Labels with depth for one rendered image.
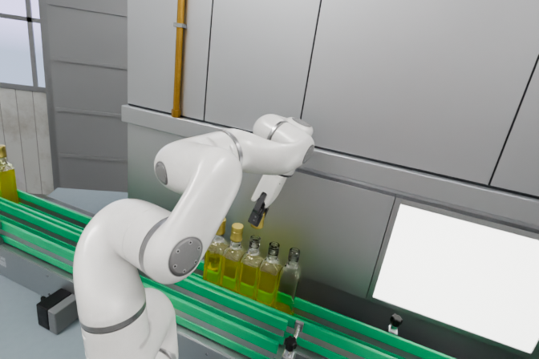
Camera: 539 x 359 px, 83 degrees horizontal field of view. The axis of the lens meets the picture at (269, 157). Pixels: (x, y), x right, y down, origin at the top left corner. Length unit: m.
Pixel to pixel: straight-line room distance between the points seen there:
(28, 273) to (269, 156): 1.02
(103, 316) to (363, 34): 0.79
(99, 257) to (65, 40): 2.97
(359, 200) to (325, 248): 0.19
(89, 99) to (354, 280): 2.87
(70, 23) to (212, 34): 2.43
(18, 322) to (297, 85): 1.11
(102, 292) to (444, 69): 0.82
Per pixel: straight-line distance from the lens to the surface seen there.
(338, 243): 0.96
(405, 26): 0.87
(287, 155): 0.58
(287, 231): 0.99
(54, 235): 1.36
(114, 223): 0.48
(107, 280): 0.49
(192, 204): 0.40
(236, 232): 0.88
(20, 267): 1.39
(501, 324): 1.10
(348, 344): 0.94
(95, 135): 3.40
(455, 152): 0.90
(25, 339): 1.26
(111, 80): 3.25
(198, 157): 0.43
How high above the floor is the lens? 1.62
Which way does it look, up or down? 18 degrees down
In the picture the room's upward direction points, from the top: 8 degrees clockwise
